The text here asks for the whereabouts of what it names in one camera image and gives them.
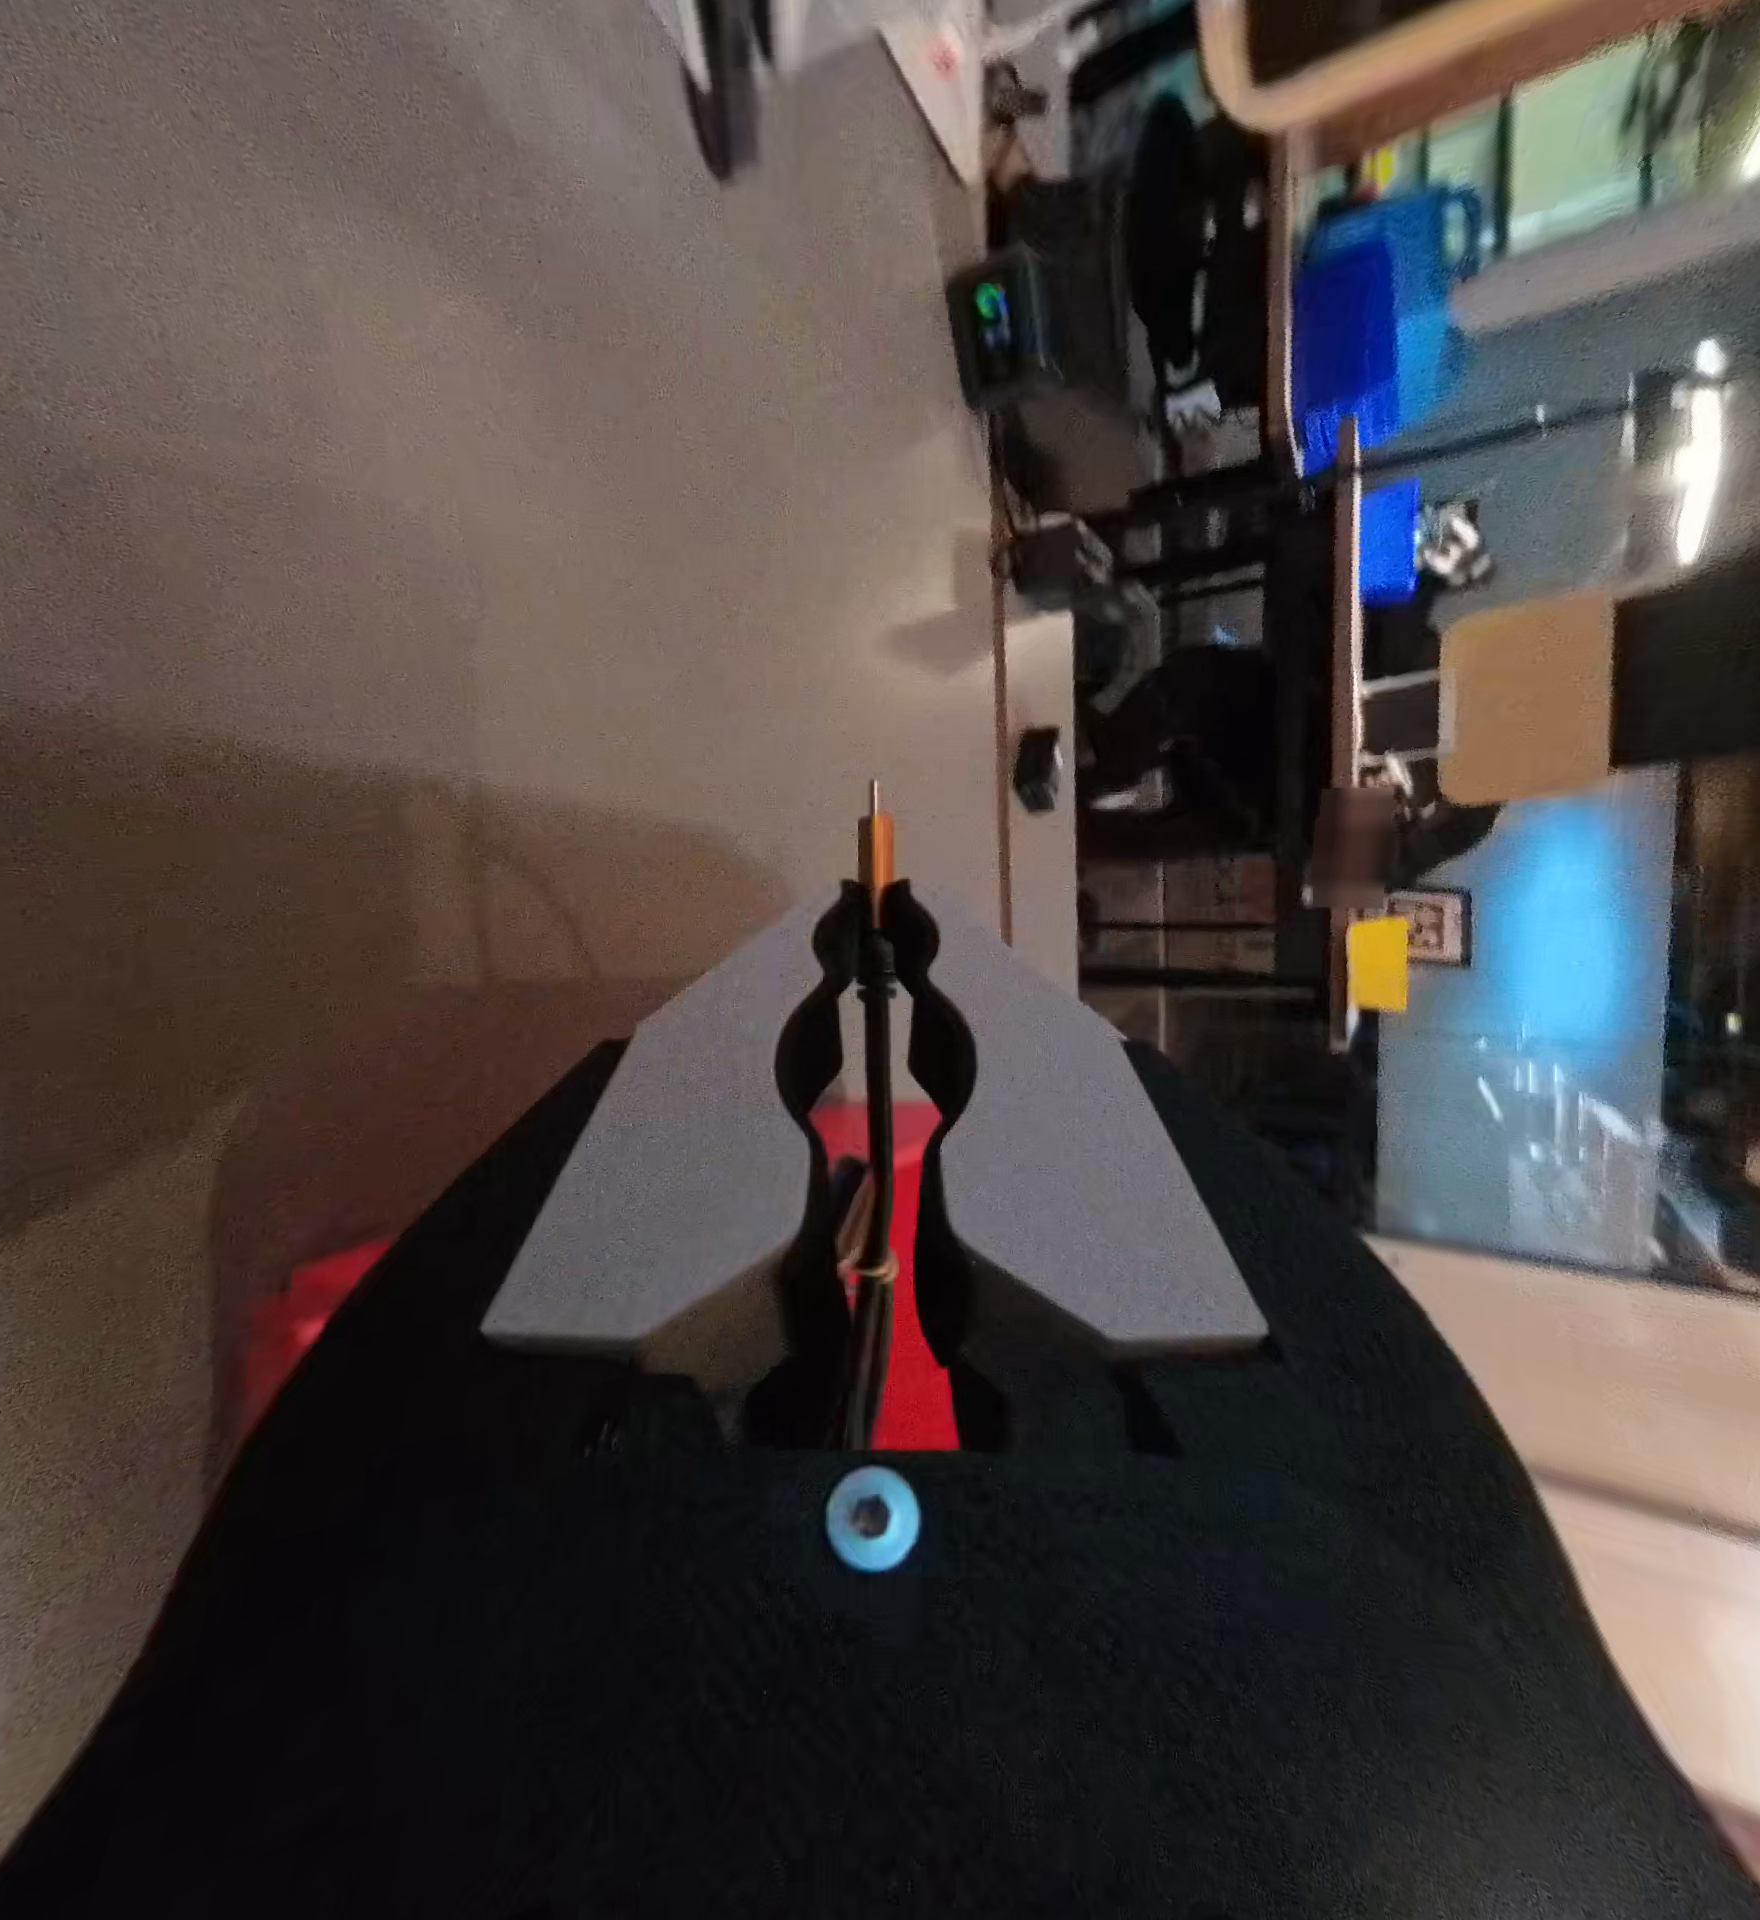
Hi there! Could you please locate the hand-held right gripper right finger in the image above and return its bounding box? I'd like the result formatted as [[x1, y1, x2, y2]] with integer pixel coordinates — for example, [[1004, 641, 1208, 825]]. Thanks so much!
[[883, 882, 1272, 1362]]

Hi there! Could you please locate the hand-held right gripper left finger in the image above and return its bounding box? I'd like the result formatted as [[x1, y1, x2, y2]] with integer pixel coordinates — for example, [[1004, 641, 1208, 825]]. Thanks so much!
[[480, 882, 882, 1407]]

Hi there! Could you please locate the red plastic bin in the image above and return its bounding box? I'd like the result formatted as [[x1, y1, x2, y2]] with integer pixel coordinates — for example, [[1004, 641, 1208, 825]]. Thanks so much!
[[269, 1227, 960, 1454]]

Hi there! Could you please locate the braided usb-c cable yellow tie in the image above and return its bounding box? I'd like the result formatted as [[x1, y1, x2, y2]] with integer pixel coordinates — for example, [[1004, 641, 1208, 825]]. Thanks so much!
[[832, 776, 906, 1453]]

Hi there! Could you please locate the yellow plastic bin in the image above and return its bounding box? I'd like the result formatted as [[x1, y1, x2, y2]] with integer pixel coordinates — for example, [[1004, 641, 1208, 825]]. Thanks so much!
[[1342, 916, 1414, 1016]]

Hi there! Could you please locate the printed tag sign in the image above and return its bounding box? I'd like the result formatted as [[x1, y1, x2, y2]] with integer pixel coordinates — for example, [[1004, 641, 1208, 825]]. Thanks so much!
[[1383, 886, 1473, 973]]

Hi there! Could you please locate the brown desk with black legs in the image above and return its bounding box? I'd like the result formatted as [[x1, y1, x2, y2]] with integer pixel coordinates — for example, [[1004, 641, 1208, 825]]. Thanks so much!
[[1260, 127, 1311, 478], [1324, 417, 1371, 1054]]

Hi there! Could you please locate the black boxy device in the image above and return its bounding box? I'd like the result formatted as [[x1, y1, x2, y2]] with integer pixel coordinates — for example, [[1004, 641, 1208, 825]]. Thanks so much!
[[1010, 512, 1121, 611]]

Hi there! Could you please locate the small blue plastic bin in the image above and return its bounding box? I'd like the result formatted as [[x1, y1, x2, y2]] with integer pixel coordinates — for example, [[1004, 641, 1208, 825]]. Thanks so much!
[[1358, 478, 1425, 611]]

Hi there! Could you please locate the black power station with display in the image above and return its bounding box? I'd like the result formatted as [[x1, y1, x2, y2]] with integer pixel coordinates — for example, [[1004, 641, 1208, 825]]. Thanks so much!
[[945, 243, 1062, 412]]

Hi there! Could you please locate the wide blue plastic bin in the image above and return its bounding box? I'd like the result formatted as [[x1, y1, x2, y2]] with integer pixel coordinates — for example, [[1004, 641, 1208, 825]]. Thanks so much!
[[1288, 240, 1404, 469]]

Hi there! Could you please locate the black tripod light stand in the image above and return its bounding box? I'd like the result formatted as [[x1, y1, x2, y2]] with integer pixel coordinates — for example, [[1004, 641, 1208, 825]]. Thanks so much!
[[1117, 334, 1732, 567]]

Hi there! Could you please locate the tan framed dark panel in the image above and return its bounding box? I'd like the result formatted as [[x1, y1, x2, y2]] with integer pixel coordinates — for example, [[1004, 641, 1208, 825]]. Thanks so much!
[[1199, 0, 1760, 132]]

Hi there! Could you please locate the blue tote with handle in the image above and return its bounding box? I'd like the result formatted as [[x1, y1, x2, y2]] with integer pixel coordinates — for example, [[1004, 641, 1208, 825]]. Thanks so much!
[[1306, 177, 1487, 356]]

